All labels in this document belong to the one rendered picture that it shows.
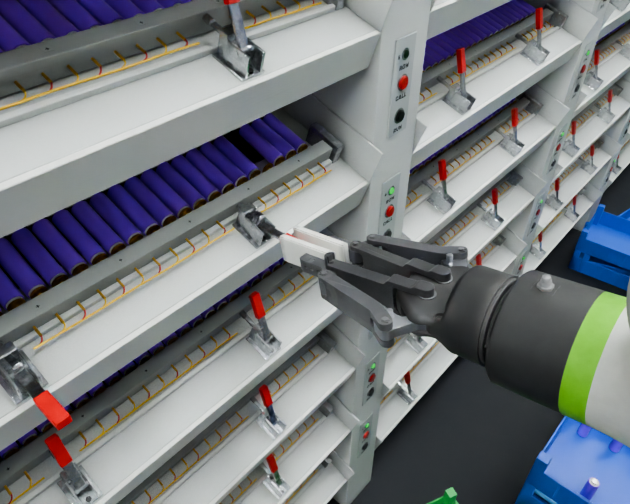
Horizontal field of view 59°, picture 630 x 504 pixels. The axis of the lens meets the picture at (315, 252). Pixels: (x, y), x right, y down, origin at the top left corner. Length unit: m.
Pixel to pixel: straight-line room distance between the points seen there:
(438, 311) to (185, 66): 0.30
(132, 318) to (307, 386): 0.45
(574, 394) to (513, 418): 1.21
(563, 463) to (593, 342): 0.79
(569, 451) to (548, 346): 0.80
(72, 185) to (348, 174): 0.38
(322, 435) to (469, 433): 0.55
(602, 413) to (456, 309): 0.12
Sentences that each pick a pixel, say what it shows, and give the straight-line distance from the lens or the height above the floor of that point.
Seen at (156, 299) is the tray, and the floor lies 0.89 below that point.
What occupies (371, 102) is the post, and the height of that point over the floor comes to 0.99.
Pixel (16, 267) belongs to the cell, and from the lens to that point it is 0.56.
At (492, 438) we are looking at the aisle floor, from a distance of 1.56.
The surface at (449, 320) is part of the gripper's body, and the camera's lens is 0.43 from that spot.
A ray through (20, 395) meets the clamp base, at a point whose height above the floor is 0.90.
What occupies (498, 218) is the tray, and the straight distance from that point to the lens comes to 1.31.
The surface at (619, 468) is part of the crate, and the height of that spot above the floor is 0.32.
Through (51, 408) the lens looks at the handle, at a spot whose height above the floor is 0.91.
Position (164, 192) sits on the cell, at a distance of 0.62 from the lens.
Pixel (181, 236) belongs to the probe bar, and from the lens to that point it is 0.58.
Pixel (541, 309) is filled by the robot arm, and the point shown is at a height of 1.00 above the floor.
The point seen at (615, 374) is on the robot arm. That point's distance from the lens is 0.39.
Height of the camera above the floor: 1.27
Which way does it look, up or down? 40 degrees down
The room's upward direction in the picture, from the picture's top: straight up
